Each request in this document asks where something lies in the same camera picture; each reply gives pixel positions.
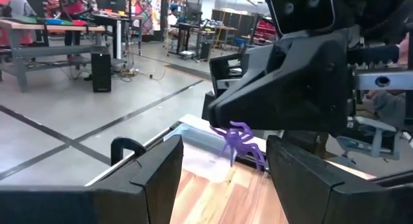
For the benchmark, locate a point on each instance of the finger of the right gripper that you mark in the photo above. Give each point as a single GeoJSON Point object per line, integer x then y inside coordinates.
{"type": "Point", "coordinates": [216, 67]}
{"type": "Point", "coordinates": [290, 88]}

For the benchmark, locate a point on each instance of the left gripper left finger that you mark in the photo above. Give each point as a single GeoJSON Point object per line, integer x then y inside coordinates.
{"type": "Point", "coordinates": [148, 191]}

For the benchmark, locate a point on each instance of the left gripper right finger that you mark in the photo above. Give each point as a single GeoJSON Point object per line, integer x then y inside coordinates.
{"type": "Point", "coordinates": [309, 195]}

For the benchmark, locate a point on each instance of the person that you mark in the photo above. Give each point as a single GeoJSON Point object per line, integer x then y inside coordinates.
{"type": "Point", "coordinates": [173, 19]}
{"type": "Point", "coordinates": [21, 6]}
{"type": "Point", "coordinates": [390, 104]}

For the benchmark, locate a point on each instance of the black cabinets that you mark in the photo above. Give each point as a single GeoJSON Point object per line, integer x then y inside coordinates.
{"type": "Point", "coordinates": [232, 22]}

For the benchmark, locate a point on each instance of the grey metal workbench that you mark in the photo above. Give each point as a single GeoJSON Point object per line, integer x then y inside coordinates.
{"type": "Point", "coordinates": [376, 140]}

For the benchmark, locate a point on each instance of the clear plastic bin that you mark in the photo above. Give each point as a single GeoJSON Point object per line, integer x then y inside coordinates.
{"type": "Point", "coordinates": [200, 149]}

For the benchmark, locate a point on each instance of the colourful patterned curtain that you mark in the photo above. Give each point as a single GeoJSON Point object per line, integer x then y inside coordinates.
{"type": "Point", "coordinates": [145, 11]}

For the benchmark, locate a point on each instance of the black computer tower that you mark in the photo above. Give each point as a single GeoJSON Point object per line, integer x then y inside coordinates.
{"type": "Point", "coordinates": [101, 72]}

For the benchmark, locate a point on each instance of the black computer monitor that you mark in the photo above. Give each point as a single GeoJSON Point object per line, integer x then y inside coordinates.
{"type": "Point", "coordinates": [111, 0]}

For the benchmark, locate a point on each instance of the wooden top grey workbench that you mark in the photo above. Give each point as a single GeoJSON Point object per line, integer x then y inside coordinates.
{"type": "Point", "coordinates": [48, 27]}

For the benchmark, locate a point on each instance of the black frame clamp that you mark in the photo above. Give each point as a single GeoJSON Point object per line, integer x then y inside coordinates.
{"type": "Point", "coordinates": [116, 149]}

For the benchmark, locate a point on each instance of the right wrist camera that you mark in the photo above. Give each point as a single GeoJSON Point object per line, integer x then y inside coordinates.
{"type": "Point", "coordinates": [300, 14]}

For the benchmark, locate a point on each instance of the black aluminium table frame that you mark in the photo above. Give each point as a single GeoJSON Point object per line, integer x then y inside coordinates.
{"type": "Point", "coordinates": [400, 177]}

